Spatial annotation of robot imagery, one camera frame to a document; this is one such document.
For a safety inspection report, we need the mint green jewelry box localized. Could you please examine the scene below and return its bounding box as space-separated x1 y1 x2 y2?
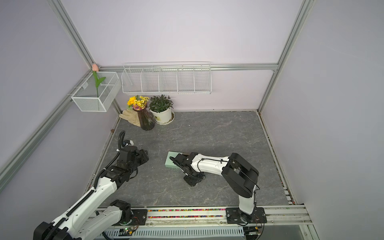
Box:
165 152 182 169

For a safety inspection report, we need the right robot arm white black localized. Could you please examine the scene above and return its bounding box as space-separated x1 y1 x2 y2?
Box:
168 153 260 217

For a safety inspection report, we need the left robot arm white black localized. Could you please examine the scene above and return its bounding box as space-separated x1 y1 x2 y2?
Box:
33 131 149 240

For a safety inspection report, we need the dark glass vase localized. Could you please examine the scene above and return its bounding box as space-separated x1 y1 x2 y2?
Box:
137 109 155 131

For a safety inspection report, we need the white plant pot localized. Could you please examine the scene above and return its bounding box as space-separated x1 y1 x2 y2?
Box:
150 108 175 125

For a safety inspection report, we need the yellow flower bouquet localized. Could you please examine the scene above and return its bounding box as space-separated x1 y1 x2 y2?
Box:
127 96 150 111

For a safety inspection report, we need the green potted plant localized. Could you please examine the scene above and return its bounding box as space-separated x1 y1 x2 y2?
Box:
150 95 174 113

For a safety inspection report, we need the small white mesh basket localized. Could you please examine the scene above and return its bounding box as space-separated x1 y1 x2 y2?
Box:
71 72 122 113

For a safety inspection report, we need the white vent grille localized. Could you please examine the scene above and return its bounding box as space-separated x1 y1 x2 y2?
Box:
104 226 246 240

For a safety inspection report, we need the pink artificial tulip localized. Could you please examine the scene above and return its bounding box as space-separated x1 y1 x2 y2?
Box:
92 64 106 97

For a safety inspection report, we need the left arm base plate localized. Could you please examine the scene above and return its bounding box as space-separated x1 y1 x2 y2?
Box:
113 209 148 227

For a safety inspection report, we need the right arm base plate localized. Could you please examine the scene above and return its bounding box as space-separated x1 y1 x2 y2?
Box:
226 207 267 225

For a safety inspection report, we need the long white wire basket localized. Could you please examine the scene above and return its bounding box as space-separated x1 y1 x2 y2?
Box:
122 62 212 95

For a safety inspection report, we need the black corrugated cable conduit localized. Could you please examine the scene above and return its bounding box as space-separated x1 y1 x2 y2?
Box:
41 188 95 240

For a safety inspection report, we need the aluminium front rail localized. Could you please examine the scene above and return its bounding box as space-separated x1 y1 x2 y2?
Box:
61 204 313 230

